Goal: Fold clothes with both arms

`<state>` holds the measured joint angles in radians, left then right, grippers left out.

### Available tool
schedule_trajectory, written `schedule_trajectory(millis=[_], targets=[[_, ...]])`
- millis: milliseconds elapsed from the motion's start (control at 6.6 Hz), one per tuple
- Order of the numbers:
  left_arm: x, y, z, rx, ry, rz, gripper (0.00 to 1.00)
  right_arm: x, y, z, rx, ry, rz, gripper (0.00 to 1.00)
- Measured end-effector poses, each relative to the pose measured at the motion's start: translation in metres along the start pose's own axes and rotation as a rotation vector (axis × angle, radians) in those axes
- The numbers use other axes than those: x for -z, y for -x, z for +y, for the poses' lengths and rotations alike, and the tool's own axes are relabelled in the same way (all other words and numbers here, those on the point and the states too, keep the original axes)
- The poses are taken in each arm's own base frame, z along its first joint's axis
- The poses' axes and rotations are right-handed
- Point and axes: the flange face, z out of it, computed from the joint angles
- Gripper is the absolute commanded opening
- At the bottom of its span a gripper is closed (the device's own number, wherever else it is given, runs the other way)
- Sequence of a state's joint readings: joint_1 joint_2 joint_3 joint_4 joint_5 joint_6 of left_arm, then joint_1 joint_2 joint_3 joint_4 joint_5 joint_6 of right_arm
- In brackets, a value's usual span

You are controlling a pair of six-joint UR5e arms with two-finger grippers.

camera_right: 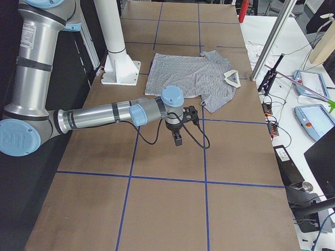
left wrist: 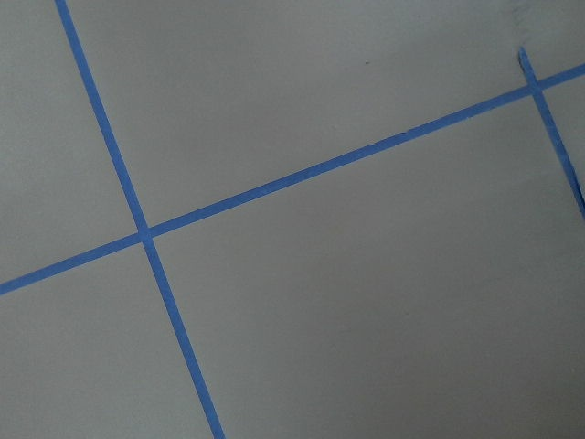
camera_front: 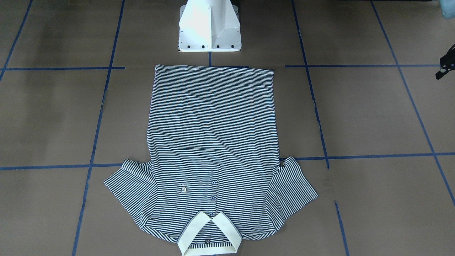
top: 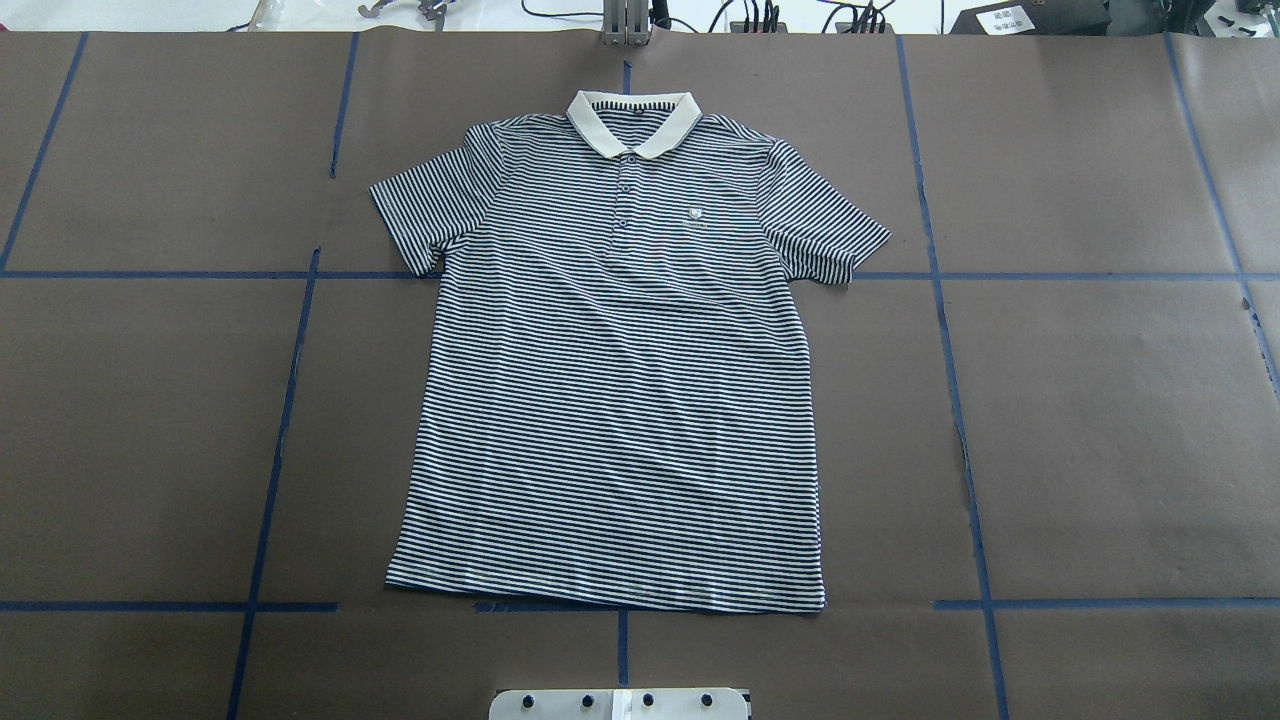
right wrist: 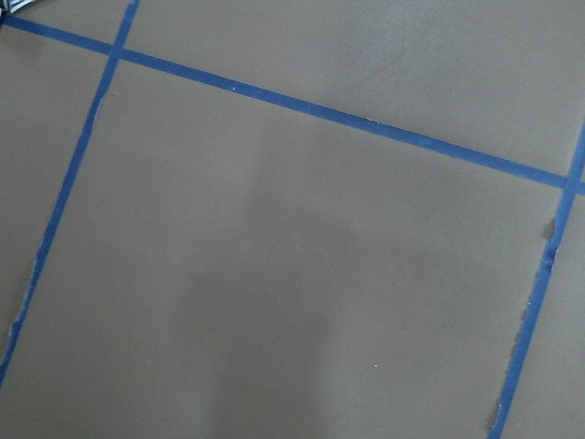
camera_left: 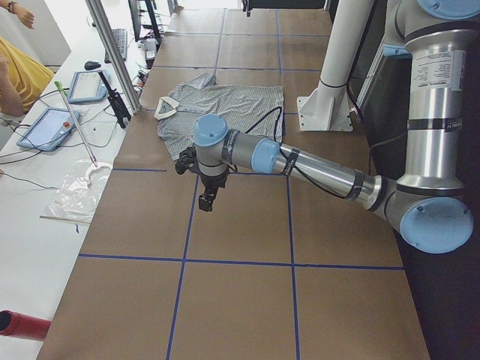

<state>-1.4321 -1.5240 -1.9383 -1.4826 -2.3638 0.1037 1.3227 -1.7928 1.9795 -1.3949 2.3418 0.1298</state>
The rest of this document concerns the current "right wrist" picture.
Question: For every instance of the striped polo shirt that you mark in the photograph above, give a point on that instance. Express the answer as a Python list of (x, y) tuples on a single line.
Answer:
[(9, 7)]

